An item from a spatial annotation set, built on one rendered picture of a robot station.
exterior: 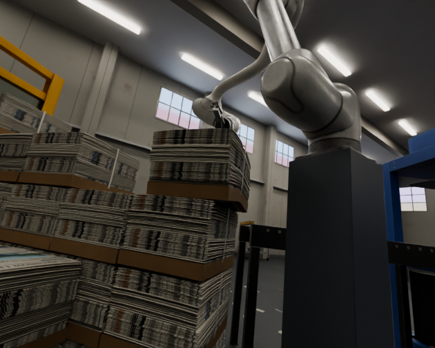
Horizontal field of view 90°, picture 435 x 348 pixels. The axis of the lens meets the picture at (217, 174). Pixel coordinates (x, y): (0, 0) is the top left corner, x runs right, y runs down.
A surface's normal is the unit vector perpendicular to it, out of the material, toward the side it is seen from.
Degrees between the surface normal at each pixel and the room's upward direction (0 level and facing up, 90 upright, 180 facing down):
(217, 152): 98
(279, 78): 95
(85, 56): 90
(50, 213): 90
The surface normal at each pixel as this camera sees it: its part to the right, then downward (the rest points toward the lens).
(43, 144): -0.28, -0.27
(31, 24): 0.55, -0.14
